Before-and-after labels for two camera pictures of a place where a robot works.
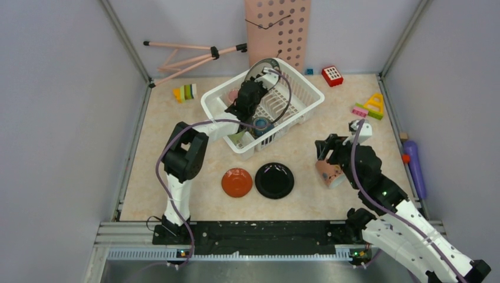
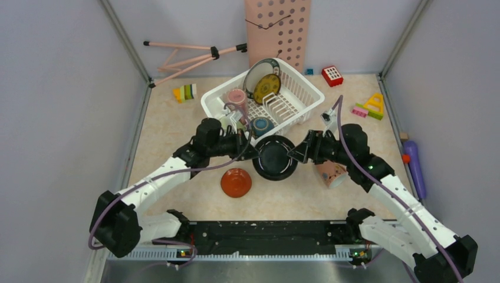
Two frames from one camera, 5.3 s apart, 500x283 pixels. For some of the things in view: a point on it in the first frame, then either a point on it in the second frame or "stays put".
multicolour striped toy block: x=186 y=92 stays put
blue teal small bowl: x=258 y=131 stays put
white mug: x=332 y=175 stays put
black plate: x=274 y=180 -> x=273 y=163
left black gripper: x=263 y=89 -> x=243 y=149
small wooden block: x=403 y=136 stays put
